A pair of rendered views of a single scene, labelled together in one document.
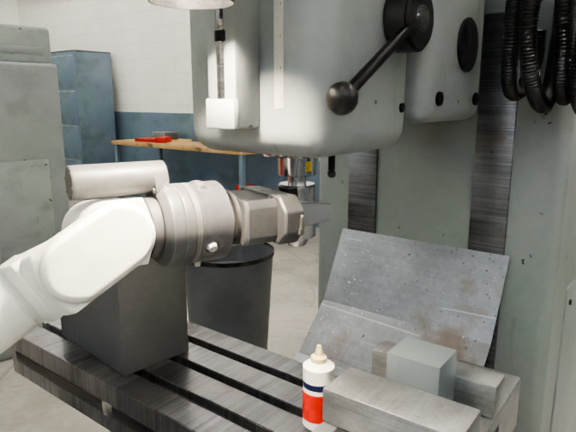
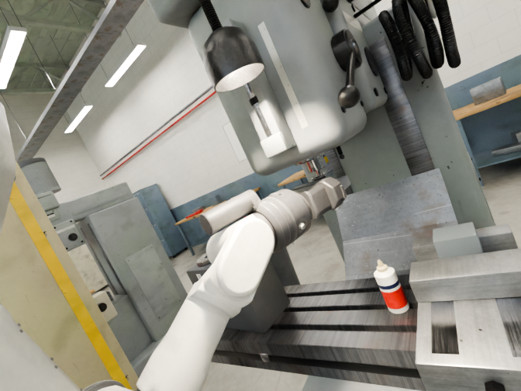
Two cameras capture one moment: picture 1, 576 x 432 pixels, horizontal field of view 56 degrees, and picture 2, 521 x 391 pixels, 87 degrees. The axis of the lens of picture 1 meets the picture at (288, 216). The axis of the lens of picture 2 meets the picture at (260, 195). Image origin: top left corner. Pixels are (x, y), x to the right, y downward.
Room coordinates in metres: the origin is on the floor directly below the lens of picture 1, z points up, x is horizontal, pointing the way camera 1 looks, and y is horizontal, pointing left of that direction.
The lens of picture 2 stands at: (0.11, 0.12, 1.34)
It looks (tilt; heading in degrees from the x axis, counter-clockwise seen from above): 6 degrees down; 359
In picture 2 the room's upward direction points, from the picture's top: 25 degrees counter-clockwise
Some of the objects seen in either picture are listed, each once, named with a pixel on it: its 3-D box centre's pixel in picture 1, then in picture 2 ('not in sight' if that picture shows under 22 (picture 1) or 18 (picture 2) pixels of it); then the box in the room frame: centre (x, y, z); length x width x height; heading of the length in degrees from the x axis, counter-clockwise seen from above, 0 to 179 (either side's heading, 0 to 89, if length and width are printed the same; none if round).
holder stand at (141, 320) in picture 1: (118, 287); (235, 284); (0.86, 0.28, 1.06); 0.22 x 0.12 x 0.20; 46
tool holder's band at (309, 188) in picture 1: (297, 187); (322, 175); (0.65, -0.01, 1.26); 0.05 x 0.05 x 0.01
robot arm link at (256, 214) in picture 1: (231, 219); (298, 208); (0.60, 0.07, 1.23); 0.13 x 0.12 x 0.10; 33
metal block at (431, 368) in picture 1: (420, 375); (458, 247); (0.54, -0.15, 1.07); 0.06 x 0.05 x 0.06; 54
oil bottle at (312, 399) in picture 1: (318, 384); (388, 284); (0.62, -0.04, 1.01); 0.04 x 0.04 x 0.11
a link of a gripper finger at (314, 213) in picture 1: (310, 213); (340, 185); (0.62, -0.03, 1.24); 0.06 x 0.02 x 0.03; 123
